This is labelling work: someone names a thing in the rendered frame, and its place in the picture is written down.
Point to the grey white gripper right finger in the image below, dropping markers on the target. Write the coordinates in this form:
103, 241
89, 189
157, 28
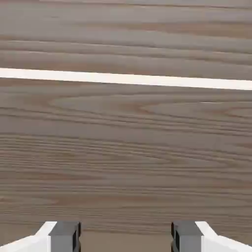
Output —
187, 240

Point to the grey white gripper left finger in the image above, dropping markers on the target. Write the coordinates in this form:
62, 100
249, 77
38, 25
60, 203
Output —
61, 240

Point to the grey-brown wooden cabinet door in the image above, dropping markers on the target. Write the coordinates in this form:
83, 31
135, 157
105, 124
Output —
126, 35
126, 153

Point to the wooden cabinet with white frame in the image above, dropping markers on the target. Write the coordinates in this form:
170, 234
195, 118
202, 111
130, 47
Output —
126, 79

